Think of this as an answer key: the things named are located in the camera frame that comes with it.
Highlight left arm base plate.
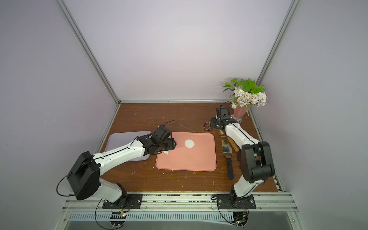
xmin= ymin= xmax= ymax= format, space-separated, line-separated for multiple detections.
xmin=102 ymin=193 xmax=143 ymax=209

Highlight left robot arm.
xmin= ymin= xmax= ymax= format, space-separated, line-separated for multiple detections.
xmin=66 ymin=125 xmax=176 ymax=208

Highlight small dough piece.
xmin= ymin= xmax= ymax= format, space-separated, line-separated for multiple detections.
xmin=185 ymin=140 xmax=195 ymax=149

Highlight artificial flower bouquet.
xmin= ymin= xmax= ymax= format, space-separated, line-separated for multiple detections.
xmin=222 ymin=78 xmax=267 ymax=109

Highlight wooden rolling pin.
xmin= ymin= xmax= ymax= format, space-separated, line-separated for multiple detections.
xmin=218 ymin=130 xmax=240 ymax=153

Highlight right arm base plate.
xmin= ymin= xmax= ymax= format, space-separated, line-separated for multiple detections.
xmin=211 ymin=193 xmax=256 ymax=210

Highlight blue work glove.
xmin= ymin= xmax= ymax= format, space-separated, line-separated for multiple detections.
xmin=237 ymin=150 xmax=242 ymax=162

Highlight black handled metal scraper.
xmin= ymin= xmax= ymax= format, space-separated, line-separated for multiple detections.
xmin=222 ymin=140 xmax=234 ymax=180

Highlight purple silicone mat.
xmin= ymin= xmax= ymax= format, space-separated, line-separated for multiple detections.
xmin=105 ymin=131 xmax=150 ymax=151

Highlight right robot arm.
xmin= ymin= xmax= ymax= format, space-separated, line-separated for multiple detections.
xmin=209 ymin=105 xmax=275 ymax=198

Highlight pink silicone mat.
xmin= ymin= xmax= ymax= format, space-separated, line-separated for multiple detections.
xmin=156 ymin=132 xmax=217 ymax=172

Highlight aluminium frame rail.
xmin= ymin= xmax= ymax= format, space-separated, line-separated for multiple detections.
xmin=61 ymin=192 xmax=298 ymax=213

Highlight pink glass vase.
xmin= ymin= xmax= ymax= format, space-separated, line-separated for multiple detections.
xmin=232 ymin=105 xmax=252 ymax=121

